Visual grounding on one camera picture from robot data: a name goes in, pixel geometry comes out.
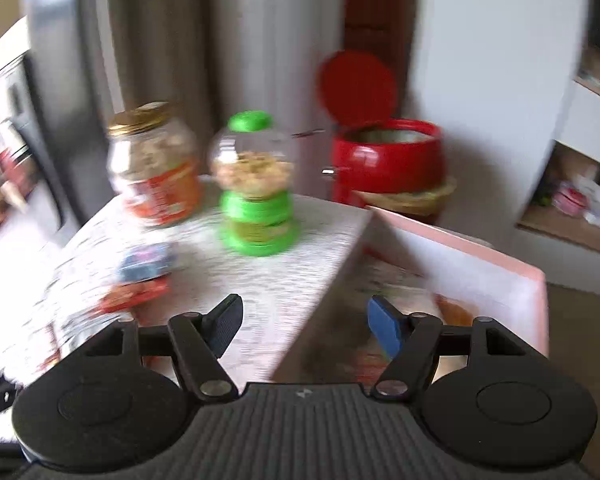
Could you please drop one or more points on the red pot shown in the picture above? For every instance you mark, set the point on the red pot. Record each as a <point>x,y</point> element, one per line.
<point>385,170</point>

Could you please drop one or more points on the glass jar with gold lid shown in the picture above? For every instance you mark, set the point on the glass jar with gold lid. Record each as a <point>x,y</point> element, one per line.
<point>155,170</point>

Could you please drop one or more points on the pink cardboard box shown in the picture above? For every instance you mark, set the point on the pink cardboard box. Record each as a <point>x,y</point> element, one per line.
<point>480,260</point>

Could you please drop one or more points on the white and wood cabinet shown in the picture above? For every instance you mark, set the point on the white and wood cabinet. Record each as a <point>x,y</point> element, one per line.
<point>580,160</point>

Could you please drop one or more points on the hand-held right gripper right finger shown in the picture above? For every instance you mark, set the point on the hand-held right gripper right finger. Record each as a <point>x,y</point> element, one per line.
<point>385,327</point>

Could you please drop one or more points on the pink round container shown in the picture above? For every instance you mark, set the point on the pink round container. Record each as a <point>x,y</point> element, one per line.
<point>570,197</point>

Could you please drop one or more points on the white lace tablecloth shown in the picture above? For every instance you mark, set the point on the white lace tablecloth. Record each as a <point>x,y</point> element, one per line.
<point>260,280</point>

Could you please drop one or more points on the red-brown door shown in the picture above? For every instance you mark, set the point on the red-brown door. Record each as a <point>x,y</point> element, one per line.
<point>380,10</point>

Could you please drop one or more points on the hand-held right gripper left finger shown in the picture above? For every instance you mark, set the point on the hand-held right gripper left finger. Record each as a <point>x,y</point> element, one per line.
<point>225,327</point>

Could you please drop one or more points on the blue small snack packet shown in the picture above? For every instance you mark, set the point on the blue small snack packet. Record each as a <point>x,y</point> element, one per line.
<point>145,262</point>

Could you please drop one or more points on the red small snack packet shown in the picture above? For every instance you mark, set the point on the red small snack packet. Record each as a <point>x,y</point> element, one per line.
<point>135,296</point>

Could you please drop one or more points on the green candy dispenser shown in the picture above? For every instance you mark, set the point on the green candy dispenser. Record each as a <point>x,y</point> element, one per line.
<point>255,210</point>

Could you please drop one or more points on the woven straw trivet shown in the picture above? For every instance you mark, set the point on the woven straw trivet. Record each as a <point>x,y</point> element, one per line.
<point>420,202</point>

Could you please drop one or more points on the grey curtain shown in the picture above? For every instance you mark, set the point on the grey curtain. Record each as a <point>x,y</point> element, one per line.
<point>165,35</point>

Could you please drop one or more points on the silver refrigerator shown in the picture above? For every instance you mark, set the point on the silver refrigerator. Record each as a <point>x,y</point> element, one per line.
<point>65,85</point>

